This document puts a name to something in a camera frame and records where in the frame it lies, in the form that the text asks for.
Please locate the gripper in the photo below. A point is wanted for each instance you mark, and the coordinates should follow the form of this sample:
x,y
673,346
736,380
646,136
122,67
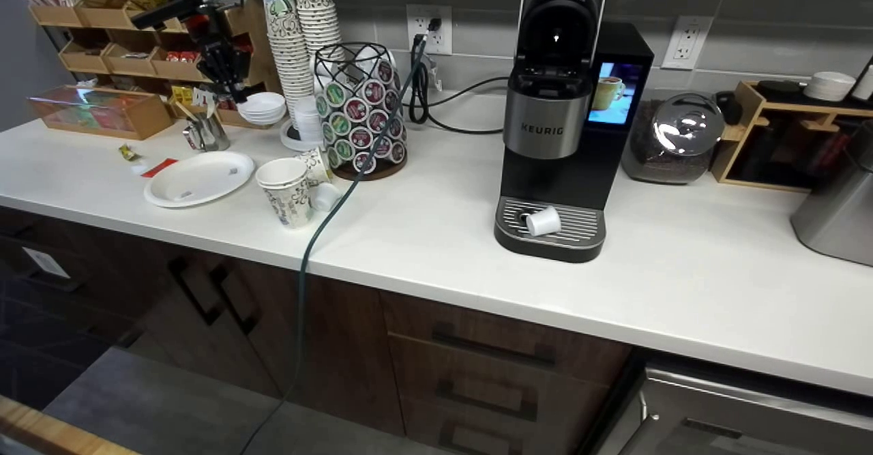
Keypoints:
x,y
208,31

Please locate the metal cup with stir sticks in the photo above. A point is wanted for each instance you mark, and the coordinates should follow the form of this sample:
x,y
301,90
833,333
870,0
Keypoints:
x,y
208,134

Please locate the stack of white cup lids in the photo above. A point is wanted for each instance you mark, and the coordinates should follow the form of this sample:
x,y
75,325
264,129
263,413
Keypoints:
x,y
307,124

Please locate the wooden box with clear lid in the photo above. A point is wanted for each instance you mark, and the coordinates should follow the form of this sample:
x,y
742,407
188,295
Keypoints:
x,y
102,110

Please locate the printed paper cup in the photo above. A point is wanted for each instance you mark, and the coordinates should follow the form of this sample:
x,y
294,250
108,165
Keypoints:
x,y
317,165

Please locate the stacked printed cups with lid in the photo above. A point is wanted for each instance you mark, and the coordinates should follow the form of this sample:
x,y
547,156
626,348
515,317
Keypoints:
x,y
290,196

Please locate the small white creamer cup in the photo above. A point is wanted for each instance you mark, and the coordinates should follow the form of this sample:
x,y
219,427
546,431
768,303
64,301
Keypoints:
x,y
325,196

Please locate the silver jar lid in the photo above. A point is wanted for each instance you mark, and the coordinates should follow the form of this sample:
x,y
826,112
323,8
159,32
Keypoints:
x,y
685,124

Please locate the wooden cup organizer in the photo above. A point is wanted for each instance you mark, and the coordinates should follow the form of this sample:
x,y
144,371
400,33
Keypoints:
x,y
747,110

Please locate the row of red packets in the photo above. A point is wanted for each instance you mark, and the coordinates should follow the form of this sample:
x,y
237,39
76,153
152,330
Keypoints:
x,y
181,56

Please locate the row of yellow packets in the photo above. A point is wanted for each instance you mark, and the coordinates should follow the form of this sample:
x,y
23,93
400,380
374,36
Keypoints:
x,y
181,93

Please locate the stack of white bowls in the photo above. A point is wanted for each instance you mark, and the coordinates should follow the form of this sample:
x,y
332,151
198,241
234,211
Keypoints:
x,y
262,108

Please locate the stack of printed paper cups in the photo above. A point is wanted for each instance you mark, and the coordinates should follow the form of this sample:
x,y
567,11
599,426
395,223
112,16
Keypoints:
x,y
320,11
290,52

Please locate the wooden condiment organizer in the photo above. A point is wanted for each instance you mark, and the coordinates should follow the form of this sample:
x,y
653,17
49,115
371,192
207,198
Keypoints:
x,y
123,59

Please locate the white foam plate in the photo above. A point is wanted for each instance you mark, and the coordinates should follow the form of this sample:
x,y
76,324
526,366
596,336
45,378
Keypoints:
x,y
198,179

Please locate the red packet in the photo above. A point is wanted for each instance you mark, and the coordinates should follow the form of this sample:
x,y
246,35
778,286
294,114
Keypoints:
x,y
159,168

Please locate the yellow packet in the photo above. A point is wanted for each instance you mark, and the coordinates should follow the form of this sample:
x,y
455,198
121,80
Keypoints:
x,y
128,152

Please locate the white packet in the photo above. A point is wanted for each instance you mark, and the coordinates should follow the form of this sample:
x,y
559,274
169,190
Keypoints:
x,y
139,168

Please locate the heap of coffee pods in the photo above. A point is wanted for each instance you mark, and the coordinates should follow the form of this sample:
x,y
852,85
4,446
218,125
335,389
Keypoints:
x,y
361,117

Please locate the dark wood cabinet door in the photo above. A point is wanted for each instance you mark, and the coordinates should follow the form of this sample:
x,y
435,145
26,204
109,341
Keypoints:
x,y
157,332
334,346

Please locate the black coffee machine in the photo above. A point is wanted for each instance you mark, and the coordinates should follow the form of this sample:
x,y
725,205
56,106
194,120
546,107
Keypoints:
x,y
559,168

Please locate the dark wood drawer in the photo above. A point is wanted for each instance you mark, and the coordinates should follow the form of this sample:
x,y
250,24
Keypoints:
x,y
409,373
423,434
491,322

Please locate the white coffee pod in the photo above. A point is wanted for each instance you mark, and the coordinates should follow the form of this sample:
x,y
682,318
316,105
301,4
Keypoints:
x,y
544,222

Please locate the wooden board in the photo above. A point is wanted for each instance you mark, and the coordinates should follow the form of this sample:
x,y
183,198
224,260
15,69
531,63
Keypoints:
x,y
41,428

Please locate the glass jar of coffee beans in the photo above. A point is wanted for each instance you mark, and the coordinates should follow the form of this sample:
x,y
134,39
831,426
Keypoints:
x,y
648,162

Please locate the stack of black lids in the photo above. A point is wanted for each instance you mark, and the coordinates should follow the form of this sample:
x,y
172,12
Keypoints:
x,y
779,88

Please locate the steel appliance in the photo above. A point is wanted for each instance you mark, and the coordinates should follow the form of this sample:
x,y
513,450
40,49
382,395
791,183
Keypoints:
x,y
835,216

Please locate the stainless steel dishwasher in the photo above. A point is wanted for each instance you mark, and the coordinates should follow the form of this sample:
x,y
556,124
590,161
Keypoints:
x,y
750,421

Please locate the white wall socket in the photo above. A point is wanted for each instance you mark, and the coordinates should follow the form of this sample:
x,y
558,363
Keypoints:
x,y
443,25
687,42

